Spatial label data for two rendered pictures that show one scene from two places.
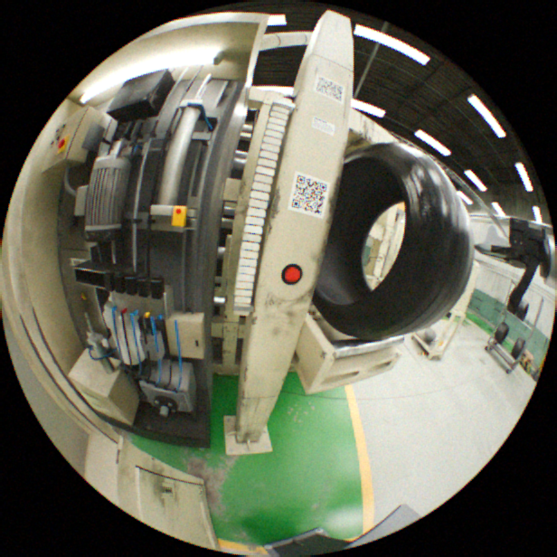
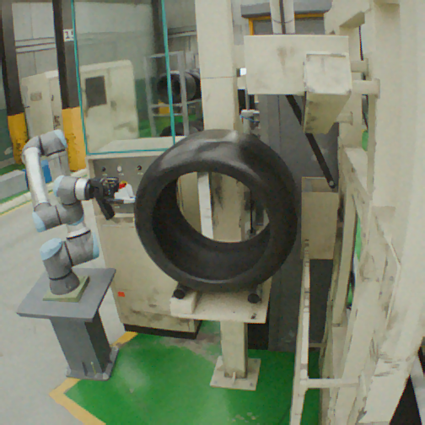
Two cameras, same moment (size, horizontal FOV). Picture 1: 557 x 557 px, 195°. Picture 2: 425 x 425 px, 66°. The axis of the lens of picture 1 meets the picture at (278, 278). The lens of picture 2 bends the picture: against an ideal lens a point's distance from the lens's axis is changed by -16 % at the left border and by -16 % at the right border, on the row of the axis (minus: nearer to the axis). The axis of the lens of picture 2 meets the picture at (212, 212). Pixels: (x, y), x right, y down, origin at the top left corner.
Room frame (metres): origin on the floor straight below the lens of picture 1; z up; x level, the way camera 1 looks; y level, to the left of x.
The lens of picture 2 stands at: (1.14, -1.40, 1.72)
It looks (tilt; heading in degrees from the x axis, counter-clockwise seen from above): 23 degrees down; 121
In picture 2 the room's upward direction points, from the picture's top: 4 degrees counter-clockwise
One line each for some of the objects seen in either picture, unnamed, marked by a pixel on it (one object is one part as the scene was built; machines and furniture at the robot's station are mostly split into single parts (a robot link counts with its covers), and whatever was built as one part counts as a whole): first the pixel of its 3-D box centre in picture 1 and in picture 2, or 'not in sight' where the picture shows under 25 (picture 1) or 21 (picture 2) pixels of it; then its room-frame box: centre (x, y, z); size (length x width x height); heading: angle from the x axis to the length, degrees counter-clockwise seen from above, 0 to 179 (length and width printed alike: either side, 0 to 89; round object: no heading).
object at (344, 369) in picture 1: (357, 361); (191, 283); (0.34, -0.29, 0.84); 0.36 x 0.09 x 0.06; 108
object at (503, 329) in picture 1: (515, 326); not in sight; (0.70, -5.75, 0.96); 1.33 x 0.64 x 1.92; 175
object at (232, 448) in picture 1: (247, 433); (236, 370); (0.38, -0.01, 0.02); 0.27 x 0.27 x 0.04; 18
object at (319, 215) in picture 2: not in sight; (318, 217); (0.77, 0.08, 1.05); 0.20 x 0.15 x 0.30; 108
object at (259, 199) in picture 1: (259, 202); not in sight; (0.32, 0.07, 1.19); 0.05 x 0.04 x 0.48; 18
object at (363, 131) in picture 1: (361, 142); (296, 63); (0.79, -0.27, 1.71); 0.61 x 0.25 x 0.15; 108
